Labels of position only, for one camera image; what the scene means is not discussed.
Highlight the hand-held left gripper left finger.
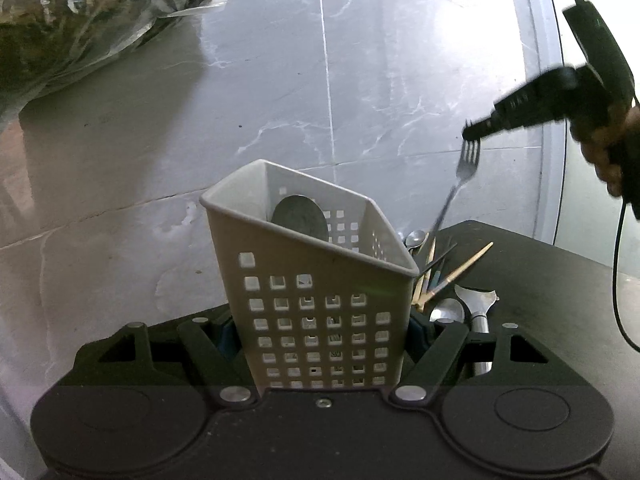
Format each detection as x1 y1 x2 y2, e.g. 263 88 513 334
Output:
74 316 256 406

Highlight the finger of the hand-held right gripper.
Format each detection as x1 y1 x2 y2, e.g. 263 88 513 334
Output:
462 66 579 142

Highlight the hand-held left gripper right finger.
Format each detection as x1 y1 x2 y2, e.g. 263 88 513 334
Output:
390 312 563 406

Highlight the large metal spoon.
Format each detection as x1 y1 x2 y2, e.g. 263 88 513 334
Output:
429 298 467 324

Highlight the wooden chopstick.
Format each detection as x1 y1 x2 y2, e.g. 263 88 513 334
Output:
411 237 437 307
417 241 495 307

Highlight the metal peeler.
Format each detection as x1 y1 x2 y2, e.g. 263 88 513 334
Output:
453 283 501 377

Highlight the metal fork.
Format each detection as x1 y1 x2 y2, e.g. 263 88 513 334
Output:
429 139 482 247

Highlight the small metal spoon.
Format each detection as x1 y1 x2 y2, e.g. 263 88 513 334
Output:
404 230 429 257

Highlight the white perforated utensil basket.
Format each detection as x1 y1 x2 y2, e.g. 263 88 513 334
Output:
199 159 420 391

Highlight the person's right hand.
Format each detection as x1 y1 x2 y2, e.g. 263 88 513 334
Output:
570 104 640 221

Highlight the plastic bag of greens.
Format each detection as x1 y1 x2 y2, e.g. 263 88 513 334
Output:
0 0 228 128

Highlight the black cable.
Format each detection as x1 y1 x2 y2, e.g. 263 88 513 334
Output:
612 194 640 353

